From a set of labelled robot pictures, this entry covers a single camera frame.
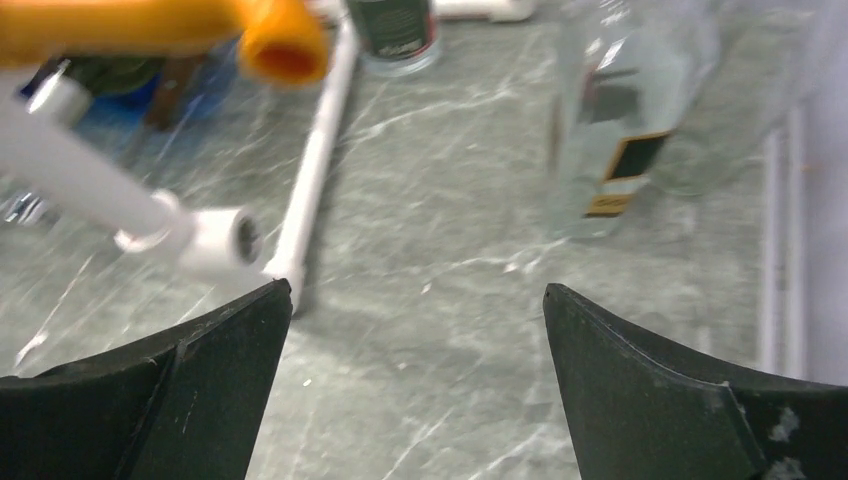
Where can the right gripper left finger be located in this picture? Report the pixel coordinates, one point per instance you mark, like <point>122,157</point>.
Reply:
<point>184,403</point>

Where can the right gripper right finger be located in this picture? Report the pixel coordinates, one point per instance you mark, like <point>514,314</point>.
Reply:
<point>641,406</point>

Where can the clear bottle black cap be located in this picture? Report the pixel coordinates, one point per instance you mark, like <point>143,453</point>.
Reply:
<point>627,72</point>

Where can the wide clear jar bottle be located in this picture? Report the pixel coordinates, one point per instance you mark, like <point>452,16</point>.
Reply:
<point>752,51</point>

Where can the brown wooden wine rack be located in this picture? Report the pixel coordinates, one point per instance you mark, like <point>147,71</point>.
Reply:
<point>176,78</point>

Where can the green wine bottle silver cap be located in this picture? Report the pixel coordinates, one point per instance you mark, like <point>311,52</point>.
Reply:
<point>65,88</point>

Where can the standing clear flask bottle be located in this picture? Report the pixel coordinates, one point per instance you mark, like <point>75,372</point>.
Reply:
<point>396,37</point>

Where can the orange pipe tap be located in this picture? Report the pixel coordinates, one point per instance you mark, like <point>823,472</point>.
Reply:
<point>281,42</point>

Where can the white PVC pipe frame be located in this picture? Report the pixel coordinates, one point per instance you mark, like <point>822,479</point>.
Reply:
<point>214,245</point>

